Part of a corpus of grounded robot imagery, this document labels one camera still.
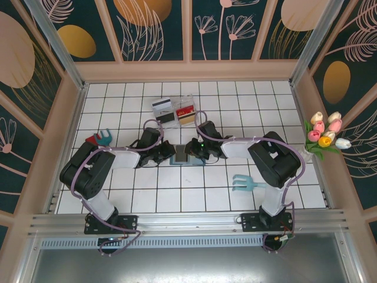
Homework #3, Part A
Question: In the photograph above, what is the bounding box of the artificial tulip bouquet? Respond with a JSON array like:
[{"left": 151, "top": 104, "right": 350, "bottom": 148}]
[{"left": 303, "top": 111, "right": 352, "bottom": 162}]

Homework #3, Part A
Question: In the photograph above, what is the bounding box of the gold card black stripe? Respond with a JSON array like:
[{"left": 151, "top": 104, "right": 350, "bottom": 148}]
[{"left": 177, "top": 113, "right": 197, "bottom": 127}]

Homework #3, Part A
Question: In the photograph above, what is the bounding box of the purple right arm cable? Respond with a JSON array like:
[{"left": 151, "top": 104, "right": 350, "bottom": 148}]
[{"left": 194, "top": 110, "right": 306, "bottom": 254}]

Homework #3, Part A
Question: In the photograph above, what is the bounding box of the white ribbed vase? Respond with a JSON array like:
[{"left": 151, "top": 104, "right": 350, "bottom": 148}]
[{"left": 297, "top": 146, "right": 315, "bottom": 163}]

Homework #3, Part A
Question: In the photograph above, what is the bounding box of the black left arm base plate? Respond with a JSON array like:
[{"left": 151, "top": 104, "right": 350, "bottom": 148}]
[{"left": 84, "top": 214, "right": 139, "bottom": 235}]

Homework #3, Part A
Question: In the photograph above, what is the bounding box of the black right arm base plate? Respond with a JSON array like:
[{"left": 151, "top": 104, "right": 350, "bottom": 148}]
[{"left": 240, "top": 212, "right": 295, "bottom": 233}]

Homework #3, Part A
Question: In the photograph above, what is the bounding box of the clear acrylic card box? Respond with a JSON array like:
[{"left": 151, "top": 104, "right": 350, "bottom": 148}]
[{"left": 152, "top": 93, "right": 197, "bottom": 128}]

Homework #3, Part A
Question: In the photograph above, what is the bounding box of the teal red-handled toy fork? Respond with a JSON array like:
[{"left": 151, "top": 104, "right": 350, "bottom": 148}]
[{"left": 85, "top": 129, "right": 113, "bottom": 147}]

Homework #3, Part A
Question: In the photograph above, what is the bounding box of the dark grey credit card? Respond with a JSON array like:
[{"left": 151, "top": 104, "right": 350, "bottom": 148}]
[{"left": 175, "top": 144, "right": 190, "bottom": 163}]

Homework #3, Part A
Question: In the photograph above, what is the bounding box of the light blue toy garden fork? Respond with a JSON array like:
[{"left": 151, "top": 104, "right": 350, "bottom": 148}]
[{"left": 232, "top": 173, "right": 283, "bottom": 193}]

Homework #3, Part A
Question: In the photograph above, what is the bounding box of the aluminium frame post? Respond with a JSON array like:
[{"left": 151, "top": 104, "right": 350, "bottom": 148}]
[
  {"left": 288, "top": 0, "right": 344, "bottom": 86},
  {"left": 25, "top": 0, "right": 89, "bottom": 92}
]

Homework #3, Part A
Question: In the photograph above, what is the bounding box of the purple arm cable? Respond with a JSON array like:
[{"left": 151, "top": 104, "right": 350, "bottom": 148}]
[
  {"left": 71, "top": 119, "right": 166, "bottom": 257},
  {"left": 194, "top": 110, "right": 306, "bottom": 254}
]

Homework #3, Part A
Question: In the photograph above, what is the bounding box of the white card with stripe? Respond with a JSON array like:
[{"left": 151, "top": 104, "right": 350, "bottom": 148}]
[{"left": 151, "top": 97, "right": 173, "bottom": 112}]

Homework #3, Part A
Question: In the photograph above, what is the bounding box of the slotted grey cable tray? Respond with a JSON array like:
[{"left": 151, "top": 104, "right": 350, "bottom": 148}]
[{"left": 39, "top": 235, "right": 266, "bottom": 250}]

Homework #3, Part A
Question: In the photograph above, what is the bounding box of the aluminium mounting rail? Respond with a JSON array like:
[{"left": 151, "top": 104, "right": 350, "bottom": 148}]
[{"left": 28, "top": 209, "right": 354, "bottom": 238}]

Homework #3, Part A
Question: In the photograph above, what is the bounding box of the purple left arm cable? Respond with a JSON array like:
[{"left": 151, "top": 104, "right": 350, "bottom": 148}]
[{"left": 71, "top": 119, "right": 166, "bottom": 257}]

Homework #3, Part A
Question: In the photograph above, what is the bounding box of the black and white card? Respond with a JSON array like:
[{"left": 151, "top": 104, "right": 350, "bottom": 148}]
[{"left": 154, "top": 110, "right": 176, "bottom": 124}]

